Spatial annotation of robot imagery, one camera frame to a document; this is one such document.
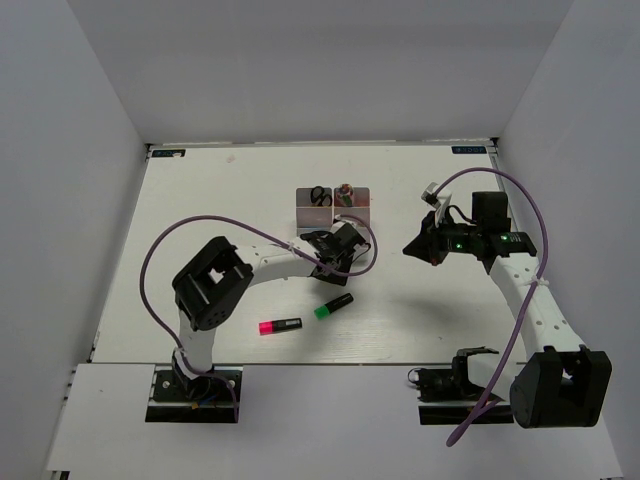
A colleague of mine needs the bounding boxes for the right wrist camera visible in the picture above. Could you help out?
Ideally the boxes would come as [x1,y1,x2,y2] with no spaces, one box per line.
[421,182,452,225]

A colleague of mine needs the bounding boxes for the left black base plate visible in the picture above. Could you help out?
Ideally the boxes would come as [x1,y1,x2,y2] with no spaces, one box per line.
[145,366,243,424]

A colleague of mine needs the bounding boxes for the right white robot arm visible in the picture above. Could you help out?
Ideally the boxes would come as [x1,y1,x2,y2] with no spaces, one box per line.
[403,185,612,428]

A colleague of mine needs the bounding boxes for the right white organizer box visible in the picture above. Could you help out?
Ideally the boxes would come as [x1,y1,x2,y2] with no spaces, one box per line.
[331,187,371,240]

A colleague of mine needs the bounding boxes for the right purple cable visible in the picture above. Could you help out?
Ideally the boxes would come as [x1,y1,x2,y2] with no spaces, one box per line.
[434,167,547,448]

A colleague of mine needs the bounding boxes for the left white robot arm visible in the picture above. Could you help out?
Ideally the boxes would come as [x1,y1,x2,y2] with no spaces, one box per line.
[172,221,370,399]

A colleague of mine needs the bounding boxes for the left white organizer box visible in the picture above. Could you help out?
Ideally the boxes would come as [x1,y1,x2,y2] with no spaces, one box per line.
[295,187,333,235]

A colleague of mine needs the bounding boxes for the right blue label sticker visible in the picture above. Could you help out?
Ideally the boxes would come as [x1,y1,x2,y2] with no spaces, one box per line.
[451,145,487,155]

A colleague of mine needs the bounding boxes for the pink black highlighter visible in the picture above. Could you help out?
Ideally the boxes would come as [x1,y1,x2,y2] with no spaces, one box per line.
[258,318,302,336]

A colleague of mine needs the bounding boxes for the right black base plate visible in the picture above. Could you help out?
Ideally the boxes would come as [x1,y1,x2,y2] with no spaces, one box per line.
[407,367,484,426]

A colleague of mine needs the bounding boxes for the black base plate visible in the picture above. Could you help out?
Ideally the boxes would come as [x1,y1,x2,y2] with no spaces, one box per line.
[145,366,243,424]
[407,367,484,426]

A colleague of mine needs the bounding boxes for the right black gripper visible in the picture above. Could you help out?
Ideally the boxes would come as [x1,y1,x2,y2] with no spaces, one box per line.
[403,208,482,266]

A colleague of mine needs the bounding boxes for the white organizer box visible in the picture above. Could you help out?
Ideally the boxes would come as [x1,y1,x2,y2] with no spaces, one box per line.
[295,187,333,235]
[331,187,371,240]

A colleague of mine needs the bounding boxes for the left blue label sticker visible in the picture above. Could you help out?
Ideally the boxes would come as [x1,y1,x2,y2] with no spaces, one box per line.
[151,149,186,158]

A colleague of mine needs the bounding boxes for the blue label sticker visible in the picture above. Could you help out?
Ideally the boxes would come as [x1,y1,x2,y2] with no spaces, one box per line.
[151,149,186,158]
[451,145,487,155]

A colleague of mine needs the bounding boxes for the green black highlighter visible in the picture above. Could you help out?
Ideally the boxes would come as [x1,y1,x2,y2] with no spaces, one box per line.
[314,293,354,320]

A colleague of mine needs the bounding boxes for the black handled scissors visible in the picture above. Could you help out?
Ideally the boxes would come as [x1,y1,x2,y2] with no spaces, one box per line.
[309,185,333,207]

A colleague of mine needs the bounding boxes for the pink glue stick tube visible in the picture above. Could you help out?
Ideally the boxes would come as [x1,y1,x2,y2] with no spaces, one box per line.
[334,183,355,208]

